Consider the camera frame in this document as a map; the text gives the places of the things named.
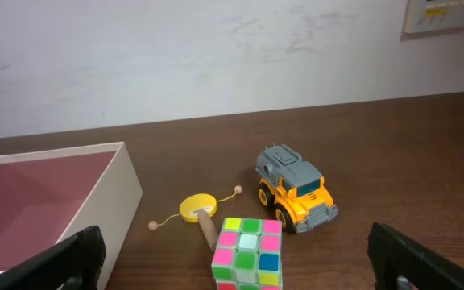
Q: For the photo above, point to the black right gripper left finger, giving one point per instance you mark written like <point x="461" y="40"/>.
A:
<point x="74" y="263"/>

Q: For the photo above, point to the beige wall panel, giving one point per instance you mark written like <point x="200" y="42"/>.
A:
<point x="433" y="15"/>

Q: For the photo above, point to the yellow and grey toy truck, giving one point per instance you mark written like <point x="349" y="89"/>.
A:
<point x="294" y="189"/>

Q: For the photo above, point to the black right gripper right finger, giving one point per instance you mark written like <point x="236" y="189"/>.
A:
<point x="400" y="262"/>

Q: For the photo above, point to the white box with maroon interior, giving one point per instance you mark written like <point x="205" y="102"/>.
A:
<point x="47" y="196"/>

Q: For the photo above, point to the colourful puzzle cube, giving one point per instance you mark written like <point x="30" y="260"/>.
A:
<point x="248" y="255"/>

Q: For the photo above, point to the yellow wooden rattle drum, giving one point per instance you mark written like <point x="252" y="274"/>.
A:
<point x="199" y="208"/>

